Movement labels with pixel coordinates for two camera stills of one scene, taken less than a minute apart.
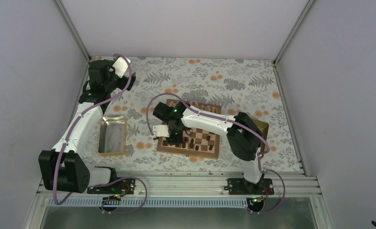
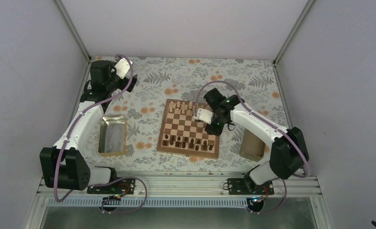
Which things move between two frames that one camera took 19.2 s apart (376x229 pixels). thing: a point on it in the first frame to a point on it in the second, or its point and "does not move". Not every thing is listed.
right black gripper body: [178, 138] to [218, 129]
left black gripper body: [109, 86] does not move
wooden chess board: [194, 142] does not move
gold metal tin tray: [112, 136] does not move
